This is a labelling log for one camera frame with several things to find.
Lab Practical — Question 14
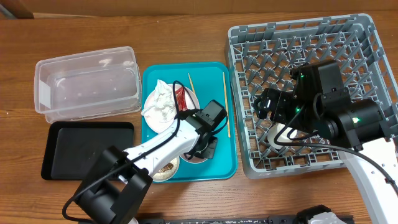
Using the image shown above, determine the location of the white cup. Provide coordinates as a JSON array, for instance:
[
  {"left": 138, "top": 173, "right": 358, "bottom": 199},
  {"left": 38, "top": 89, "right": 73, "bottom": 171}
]
[{"left": 267, "top": 123, "right": 297, "bottom": 149}]

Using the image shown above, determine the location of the red snack wrapper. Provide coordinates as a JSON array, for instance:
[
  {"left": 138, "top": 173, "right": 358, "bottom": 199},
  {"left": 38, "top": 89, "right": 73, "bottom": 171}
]
[{"left": 175, "top": 87, "right": 188, "bottom": 111}]

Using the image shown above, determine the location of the pink bowl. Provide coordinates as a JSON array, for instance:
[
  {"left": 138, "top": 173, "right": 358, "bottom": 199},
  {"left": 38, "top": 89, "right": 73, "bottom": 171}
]
[{"left": 180, "top": 154, "right": 208, "bottom": 164}]

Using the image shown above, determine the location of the white napkin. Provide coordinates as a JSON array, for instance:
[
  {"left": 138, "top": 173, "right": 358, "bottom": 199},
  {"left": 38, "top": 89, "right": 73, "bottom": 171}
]
[{"left": 141, "top": 80, "right": 176, "bottom": 123}]

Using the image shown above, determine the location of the large white round plate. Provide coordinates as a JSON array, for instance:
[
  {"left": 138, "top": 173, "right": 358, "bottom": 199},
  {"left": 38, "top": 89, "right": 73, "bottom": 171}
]
[{"left": 143, "top": 88, "right": 200, "bottom": 133}]

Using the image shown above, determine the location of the brown food piece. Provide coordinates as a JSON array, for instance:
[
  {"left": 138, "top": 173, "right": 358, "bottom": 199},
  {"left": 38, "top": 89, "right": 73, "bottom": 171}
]
[{"left": 159, "top": 163, "right": 174, "bottom": 173}]

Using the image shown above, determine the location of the grey bowl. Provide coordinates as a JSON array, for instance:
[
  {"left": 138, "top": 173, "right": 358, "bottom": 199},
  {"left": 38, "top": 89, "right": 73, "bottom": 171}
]
[{"left": 152, "top": 157, "right": 180, "bottom": 182}]

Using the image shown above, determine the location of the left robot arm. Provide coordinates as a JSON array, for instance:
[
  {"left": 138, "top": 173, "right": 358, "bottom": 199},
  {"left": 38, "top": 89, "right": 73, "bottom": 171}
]
[{"left": 70, "top": 100, "right": 227, "bottom": 223}]

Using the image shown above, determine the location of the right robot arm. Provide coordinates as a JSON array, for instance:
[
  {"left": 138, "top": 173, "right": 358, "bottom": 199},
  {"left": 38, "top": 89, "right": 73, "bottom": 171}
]
[{"left": 253, "top": 60, "right": 397, "bottom": 223}]

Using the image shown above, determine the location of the clear plastic waste bin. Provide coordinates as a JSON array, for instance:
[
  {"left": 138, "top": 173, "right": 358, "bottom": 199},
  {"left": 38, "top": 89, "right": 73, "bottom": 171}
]
[{"left": 34, "top": 46, "right": 142, "bottom": 123}]

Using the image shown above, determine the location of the teal plastic serving tray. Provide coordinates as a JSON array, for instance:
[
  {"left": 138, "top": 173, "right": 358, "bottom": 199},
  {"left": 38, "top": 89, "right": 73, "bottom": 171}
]
[{"left": 142, "top": 62, "right": 238, "bottom": 183}]

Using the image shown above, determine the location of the left wooden chopstick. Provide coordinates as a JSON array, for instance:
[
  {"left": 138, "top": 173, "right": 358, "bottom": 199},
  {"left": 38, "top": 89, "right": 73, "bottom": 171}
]
[{"left": 188, "top": 73, "right": 196, "bottom": 95}]

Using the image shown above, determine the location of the wooden chopstick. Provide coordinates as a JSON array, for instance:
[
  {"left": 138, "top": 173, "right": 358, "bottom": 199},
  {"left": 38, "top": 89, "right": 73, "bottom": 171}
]
[
  {"left": 188, "top": 73, "right": 196, "bottom": 95},
  {"left": 223, "top": 72, "right": 231, "bottom": 138}
]

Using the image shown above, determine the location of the right wooden chopstick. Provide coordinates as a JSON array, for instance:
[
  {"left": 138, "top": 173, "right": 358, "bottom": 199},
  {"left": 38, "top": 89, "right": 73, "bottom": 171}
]
[{"left": 223, "top": 72, "right": 231, "bottom": 138}]

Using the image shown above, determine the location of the grey plastic dish rack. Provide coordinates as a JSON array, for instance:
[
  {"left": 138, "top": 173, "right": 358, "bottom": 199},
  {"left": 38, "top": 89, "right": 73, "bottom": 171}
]
[{"left": 226, "top": 14, "right": 397, "bottom": 179}]

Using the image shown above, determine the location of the black plastic tray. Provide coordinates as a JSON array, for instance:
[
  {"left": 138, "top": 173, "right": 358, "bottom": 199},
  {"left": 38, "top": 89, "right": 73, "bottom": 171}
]
[{"left": 41, "top": 121, "right": 134, "bottom": 180}]

